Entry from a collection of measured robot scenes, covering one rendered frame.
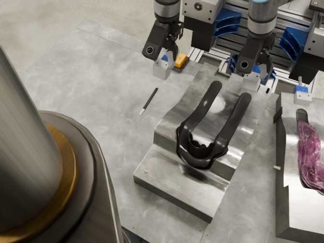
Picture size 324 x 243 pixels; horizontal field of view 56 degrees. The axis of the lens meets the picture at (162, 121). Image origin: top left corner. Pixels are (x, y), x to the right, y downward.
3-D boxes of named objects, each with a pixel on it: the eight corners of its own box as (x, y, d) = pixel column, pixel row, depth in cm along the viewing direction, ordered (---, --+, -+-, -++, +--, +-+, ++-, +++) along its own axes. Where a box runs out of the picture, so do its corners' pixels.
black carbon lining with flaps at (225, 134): (211, 82, 110) (216, 63, 102) (254, 100, 105) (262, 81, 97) (165, 157, 92) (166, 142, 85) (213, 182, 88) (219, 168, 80)
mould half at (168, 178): (201, 78, 120) (206, 52, 109) (265, 104, 113) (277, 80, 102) (133, 182, 95) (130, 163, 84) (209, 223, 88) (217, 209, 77)
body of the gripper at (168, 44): (183, 37, 99) (186, 5, 89) (170, 54, 95) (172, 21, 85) (163, 29, 101) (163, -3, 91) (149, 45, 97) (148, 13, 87)
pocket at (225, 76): (217, 74, 114) (219, 67, 111) (230, 79, 113) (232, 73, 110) (212, 82, 112) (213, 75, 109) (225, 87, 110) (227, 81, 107)
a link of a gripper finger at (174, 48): (180, 59, 98) (176, 36, 92) (178, 62, 98) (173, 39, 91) (168, 57, 100) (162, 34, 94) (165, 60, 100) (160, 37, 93)
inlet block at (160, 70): (170, 52, 113) (170, 41, 109) (182, 57, 112) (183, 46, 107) (152, 75, 107) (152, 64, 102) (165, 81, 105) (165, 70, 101)
